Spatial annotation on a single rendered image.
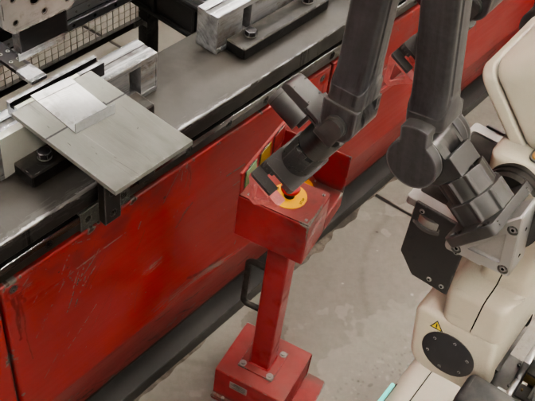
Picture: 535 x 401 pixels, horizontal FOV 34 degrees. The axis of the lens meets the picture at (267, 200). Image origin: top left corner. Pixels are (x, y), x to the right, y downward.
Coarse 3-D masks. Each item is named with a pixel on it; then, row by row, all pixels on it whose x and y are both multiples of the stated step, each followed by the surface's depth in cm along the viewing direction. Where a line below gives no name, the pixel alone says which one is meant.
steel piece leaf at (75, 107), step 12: (72, 84) 156; (48, 96) 153; (60, 96) 154; (72, 96) 154; (84, 96) 154; (48, 108) 151; (60, 108) 152; (72, 108) 152; (84, 108) 152; (96, 108) 153; (108, 108) 150; (60, 120) 150; (72, 120) 150; (84, 120) 147; (96, 120) 150
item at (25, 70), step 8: (0, 32) 164; (8, 32) 165; (0, 40) 165; (0, 48) 161; (8, 48) 161; (0, 56) 159; (8, 56) 160; (16, 56) 160; (8, 64) 158; (16, 64) 158; (24, 64) 158; (32, 64) 159; (16, 72) 157; (24, 72) 157; (32, 72) 157; (40, 72) 157; (32, 80) 156; (40, 80) 157
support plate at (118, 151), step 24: (96, 96) 155; (24, 120) 149; (48, 120) 149; (120, 120) 151; (144, 120) 152; (48, 144) 146; (72, 144) 146; (96, 144) 146; (120, 144) 147; (144, 144) 148; (168, 144) 148; (192, 144) 150; (96, 168) 143; (120, 168) 143; (144, 168) 144; (120, 192) 141
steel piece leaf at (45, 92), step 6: (66, 78) 157; (54, 84) 156; (60, 84) 156; (66, 84) 156; (42, 90) 154; (48, 90) 155; (54, 90) 155; (60, 90) 155; (36, 96) 153; (42, 96) 153
